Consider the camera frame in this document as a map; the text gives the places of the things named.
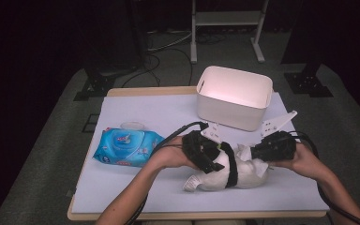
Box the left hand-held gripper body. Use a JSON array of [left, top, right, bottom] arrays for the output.
[[181, 122, 223, 174]]

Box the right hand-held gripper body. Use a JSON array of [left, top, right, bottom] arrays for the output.
[[255, 110, 299, 162]]

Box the white wet wipe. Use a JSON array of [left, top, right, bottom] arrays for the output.
[[235, 143, 270, 179]]

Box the panda plush toy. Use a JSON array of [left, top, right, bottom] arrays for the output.
[[182, 142, 270, 192]]

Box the white storage box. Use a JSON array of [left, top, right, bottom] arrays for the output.
[[196, 65, 274, 132]]

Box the blue wet wipes pack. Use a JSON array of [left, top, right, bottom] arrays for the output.
[[92, 126, 166, 168]]

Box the person's left hand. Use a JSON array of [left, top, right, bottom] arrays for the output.
[[149, 136, 199, 173]]

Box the person's right hand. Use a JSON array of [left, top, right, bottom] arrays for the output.
[[272, 141, 323, 182]]

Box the clear round plastic lid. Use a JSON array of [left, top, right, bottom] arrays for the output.
[[119, 121, 145, 130]]

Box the black stand base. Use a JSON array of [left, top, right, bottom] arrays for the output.
[[73, 62, 116, 101], [283, 64, 334, 98]]

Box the wooden table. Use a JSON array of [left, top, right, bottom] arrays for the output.
[[67, 86, 327, 221]]

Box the dark square floor plate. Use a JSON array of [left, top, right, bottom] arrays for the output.
[[82, 113, 100, 134]]

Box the white metal stand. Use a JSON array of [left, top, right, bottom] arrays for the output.
[[189, 0, 270, 65]]

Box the left hand-held gripper cable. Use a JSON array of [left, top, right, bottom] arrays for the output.
[[127, 121, 210, 225]]

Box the black floor cable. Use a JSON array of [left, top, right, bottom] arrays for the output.
[[121, 46, 195, 88]]

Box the grey floor cable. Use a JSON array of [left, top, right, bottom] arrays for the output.
[[146, 29, 193, 53]]

